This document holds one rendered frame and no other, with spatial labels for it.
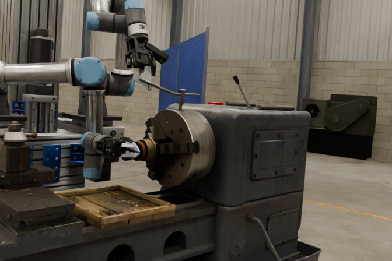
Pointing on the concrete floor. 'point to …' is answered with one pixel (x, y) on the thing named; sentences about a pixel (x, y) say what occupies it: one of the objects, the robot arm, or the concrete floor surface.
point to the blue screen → (185, 71)
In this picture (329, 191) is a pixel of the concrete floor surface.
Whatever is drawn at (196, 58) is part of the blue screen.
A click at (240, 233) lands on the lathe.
